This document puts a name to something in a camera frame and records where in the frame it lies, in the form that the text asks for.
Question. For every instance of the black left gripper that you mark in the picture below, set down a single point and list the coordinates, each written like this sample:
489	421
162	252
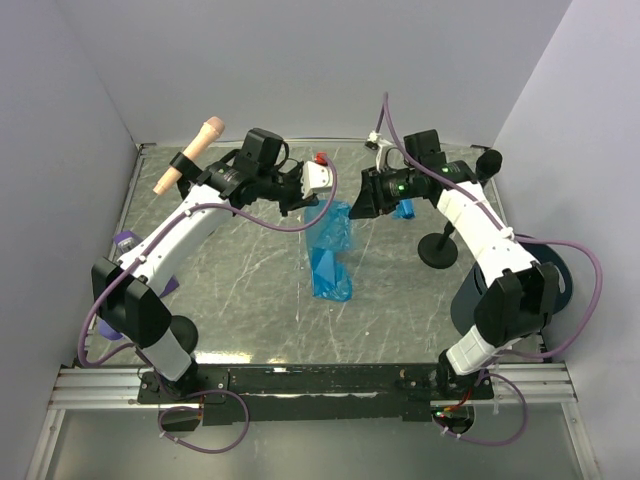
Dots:
298	201

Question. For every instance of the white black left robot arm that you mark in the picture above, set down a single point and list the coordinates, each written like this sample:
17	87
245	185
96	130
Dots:
127	291

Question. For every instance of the purple microphone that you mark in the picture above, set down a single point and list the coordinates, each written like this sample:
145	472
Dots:
106	331

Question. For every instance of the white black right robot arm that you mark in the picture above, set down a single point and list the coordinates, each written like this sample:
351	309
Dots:
458	195

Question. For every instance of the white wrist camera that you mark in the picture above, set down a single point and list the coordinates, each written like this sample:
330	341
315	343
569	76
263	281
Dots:
381	147
317	177

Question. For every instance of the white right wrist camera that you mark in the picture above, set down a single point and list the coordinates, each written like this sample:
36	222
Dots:
381	147

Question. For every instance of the blue detached trash bag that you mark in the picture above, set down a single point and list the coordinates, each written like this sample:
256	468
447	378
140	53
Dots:
325	241

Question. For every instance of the aluminium rail frame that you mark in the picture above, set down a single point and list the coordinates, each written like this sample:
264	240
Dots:
136	387

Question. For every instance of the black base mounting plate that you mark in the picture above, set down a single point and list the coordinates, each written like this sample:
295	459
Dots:
223	407

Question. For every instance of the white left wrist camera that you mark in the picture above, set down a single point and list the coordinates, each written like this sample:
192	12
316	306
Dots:
317	177

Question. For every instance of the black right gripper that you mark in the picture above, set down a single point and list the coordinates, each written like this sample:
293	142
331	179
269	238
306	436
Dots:
371	199

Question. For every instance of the beige microphone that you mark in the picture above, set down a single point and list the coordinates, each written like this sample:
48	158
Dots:
210	131

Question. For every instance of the black right mic stand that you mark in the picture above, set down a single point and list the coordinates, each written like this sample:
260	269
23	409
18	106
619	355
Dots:
438	250

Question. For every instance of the black microphone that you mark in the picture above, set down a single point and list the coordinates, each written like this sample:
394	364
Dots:
488	164

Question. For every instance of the dark blue trash bin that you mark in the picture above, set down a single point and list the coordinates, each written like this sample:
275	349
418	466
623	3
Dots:
516	304

